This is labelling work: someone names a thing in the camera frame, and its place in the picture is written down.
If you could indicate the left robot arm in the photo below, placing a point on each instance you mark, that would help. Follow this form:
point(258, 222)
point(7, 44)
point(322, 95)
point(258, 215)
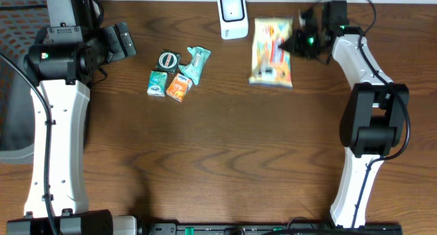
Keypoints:
point(60, 76)

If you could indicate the dark green round-label packet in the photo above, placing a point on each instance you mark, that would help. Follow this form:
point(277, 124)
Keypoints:
point(168, 61)

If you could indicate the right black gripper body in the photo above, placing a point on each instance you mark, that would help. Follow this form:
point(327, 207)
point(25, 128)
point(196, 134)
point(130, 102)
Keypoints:
point(306, 42)

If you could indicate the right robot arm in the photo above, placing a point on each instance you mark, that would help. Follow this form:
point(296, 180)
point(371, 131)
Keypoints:
point(375, 125)

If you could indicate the white barcode scanner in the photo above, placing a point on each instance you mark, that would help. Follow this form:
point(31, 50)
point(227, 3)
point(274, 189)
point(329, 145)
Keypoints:
point(234, 21)

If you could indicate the dark grey plastic basket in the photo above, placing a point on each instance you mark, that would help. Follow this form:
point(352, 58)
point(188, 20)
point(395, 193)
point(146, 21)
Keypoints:
point(22, 24)

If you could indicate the teal white small box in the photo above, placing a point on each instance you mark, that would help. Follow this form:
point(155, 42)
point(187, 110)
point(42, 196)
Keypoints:
point(157, 83)

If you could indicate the yellow wet wipes pack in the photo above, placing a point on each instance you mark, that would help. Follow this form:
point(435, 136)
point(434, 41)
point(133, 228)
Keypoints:
point(271, 65)

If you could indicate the orange small snack box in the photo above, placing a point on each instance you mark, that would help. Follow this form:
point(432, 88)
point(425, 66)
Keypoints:
point(179, 87)

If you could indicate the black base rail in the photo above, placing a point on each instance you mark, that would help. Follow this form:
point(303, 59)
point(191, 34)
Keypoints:
point(296, 228)

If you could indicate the teal snack packet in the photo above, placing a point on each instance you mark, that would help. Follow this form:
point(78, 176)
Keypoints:
point(194, 69)

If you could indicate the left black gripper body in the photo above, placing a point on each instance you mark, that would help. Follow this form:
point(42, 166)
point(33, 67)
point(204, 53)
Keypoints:
point(110, 45)

